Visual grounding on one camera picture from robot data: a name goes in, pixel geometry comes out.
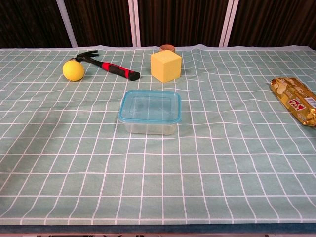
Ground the clear plastic food container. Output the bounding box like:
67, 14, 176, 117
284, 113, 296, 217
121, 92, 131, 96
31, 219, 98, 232
118, 118, 179, 136

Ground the white partition post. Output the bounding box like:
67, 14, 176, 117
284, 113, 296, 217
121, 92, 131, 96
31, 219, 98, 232
219, 0, 239, 47
128, 0, 142, 47
56, 0, 78, 48

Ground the green white checked tablecloth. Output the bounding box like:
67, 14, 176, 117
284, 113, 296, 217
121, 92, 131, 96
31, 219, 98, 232
0, 44, 316, 226

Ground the yellow ball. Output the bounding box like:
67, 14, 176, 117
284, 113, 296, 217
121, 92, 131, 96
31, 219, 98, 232
62, 61, 85, 81

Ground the gold foil snack package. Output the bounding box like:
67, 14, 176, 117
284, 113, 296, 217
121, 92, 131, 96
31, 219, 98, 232
269, 77, 316, 128

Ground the black red claw hammer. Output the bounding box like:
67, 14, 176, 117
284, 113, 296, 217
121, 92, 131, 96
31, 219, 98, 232
70, 50, 141, 81

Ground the yellow foam cube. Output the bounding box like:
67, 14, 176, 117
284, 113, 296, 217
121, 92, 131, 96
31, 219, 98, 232
151, 49, 183, 83

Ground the small brown green cup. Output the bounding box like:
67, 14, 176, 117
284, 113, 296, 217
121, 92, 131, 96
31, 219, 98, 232
158, 44, 176, 53

